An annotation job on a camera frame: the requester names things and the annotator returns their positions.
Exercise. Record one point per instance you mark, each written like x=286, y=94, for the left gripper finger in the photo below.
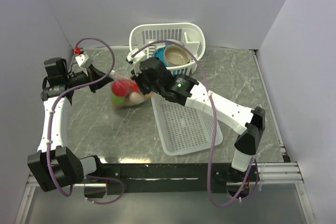
x=97, y=73
x=100, y=84

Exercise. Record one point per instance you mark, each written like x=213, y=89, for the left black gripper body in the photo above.
x=80, y=78

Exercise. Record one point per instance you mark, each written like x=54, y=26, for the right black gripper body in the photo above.
x=145, y=86

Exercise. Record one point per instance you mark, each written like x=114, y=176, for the orange fake fruit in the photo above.
x=136, y=98

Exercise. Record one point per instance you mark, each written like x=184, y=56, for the green fake fruit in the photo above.
x=117, y=100

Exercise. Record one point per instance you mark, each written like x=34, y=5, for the red fake fruit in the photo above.
x=123, y=87

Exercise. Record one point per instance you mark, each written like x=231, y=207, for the clear zip top bag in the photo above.
x=116, y=76

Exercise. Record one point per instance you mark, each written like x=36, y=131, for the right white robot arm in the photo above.
x=248, y=123

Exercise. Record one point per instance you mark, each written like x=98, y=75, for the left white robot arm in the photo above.
x=54, y=165

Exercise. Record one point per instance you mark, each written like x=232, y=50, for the blue dotted plate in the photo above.
x=159, y=53

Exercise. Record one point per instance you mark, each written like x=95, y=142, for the beige ceramic bowl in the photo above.
x=175, y=56

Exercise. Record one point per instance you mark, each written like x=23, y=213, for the white blue floral cup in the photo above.
x=173, y=42

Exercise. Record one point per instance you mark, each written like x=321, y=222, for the white oval dish basket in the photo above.
x=190, y=34

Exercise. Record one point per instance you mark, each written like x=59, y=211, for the white rectangular perforated tray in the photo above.
x=182, y=130

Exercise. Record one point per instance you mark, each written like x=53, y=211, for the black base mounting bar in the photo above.
x=111, y=179

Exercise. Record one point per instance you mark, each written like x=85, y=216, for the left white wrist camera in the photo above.
x=83, y=60

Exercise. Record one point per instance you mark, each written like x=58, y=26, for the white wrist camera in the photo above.
x=83, y=60
x=135, y=55

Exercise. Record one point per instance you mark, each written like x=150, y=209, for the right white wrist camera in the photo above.
x=135, y=55

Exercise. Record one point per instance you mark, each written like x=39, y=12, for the aluminium frame rail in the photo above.
x=280, y=173

